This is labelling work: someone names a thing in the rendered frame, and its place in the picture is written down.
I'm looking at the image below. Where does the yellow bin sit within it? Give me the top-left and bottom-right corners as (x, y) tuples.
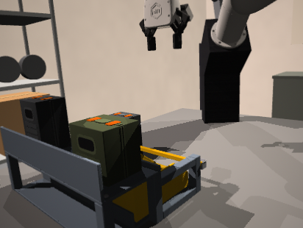
(113, 154), (188, 222)

